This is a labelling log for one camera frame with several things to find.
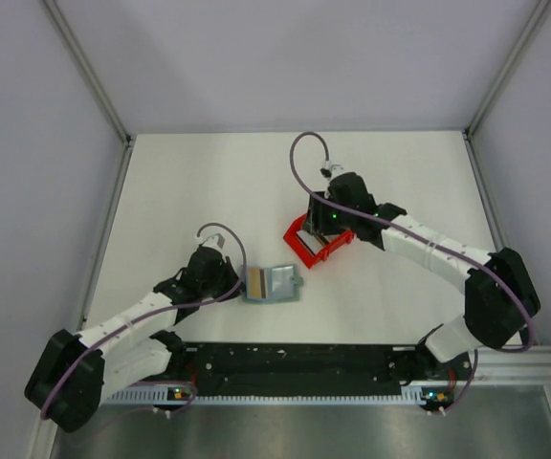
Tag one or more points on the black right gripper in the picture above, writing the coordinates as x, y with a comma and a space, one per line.
316, 220

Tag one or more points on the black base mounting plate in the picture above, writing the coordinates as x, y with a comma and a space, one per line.
289, 370

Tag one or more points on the green leather card holder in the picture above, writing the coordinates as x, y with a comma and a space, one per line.
284, 285

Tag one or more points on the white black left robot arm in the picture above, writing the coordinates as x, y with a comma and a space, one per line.
77, 372

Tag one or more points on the aluminium frame rail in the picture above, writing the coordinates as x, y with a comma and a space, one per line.
532, 367

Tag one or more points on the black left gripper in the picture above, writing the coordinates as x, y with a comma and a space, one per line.
233, 281

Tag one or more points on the white slotted cable duct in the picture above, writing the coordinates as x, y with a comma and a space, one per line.
139, 395

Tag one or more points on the red plastic card tray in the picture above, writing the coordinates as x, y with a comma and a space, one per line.
306, 257

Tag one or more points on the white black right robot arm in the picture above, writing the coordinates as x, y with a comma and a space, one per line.
499, 296

